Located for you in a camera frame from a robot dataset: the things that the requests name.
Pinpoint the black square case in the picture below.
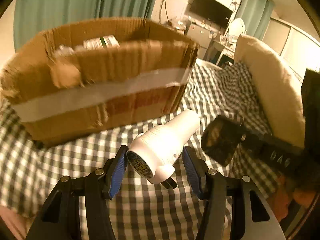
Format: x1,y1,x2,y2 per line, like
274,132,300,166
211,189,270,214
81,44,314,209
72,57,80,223
201,115,242,166

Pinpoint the white hair dryer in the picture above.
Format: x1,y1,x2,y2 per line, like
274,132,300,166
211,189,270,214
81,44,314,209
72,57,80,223
126,109,200,189

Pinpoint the person's right hand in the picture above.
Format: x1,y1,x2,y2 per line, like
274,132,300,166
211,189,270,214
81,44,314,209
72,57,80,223
267,175,317,222

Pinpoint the checkered bed sheet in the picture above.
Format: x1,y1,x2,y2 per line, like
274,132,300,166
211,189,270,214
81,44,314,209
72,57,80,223
1,63,277,239

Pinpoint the cream pillow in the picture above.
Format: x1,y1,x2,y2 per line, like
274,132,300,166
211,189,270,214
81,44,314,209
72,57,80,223
234,34,305,148

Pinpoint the brown cardboard box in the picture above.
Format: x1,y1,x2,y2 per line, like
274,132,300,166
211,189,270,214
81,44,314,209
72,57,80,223
1,17,199,147

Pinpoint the white dressing table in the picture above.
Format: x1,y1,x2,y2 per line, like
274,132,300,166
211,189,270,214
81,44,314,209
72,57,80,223
203,38,235,67

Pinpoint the green white medicine box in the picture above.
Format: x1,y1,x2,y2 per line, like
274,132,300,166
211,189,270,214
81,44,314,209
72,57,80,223
83,35,119,50

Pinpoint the grey mini fridge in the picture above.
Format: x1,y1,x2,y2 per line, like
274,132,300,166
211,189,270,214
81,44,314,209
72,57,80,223
186,23,212,49

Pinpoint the white vanity mirror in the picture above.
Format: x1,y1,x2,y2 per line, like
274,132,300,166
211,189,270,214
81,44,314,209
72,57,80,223
227,18,245,39

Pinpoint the green curtain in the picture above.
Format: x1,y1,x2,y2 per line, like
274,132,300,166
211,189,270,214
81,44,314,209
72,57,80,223
235,0,274,40
14,0,155,50

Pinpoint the wall mounted television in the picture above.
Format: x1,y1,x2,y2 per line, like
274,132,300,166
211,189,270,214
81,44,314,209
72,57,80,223
189,0,233,29

